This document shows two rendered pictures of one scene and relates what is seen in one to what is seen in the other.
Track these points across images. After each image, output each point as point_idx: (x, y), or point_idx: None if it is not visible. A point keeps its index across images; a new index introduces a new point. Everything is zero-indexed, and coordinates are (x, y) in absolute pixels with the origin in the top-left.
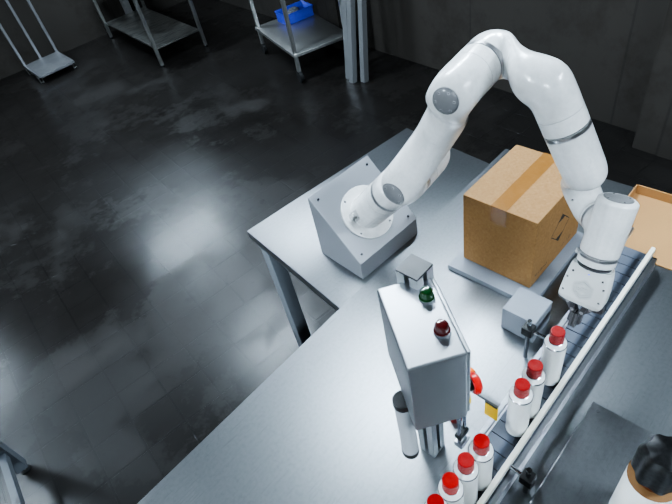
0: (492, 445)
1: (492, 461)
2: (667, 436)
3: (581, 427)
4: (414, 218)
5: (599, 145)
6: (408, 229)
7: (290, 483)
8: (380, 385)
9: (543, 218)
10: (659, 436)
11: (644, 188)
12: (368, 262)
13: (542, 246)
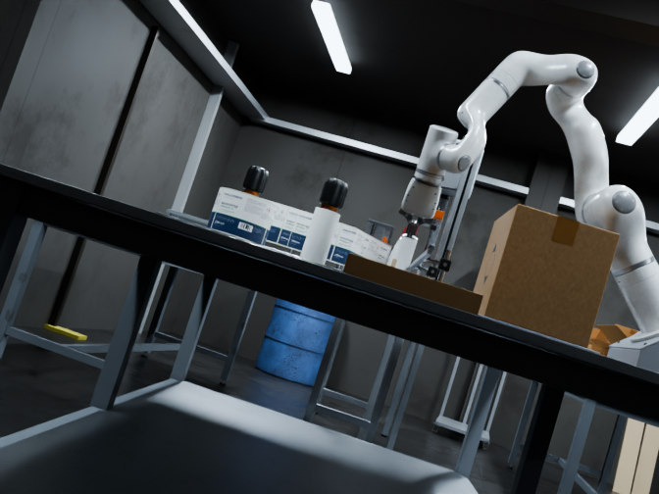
0: None
1: (392, 251)
2: (340, 180)
3: None
4: (640, 347)
5: (474, 91)
6: (633, 356)
7: None
8: None
9: (496, 220)
10: (343, 181)
11: (467, 294)
12: (611, 353)
13: (483, 264)
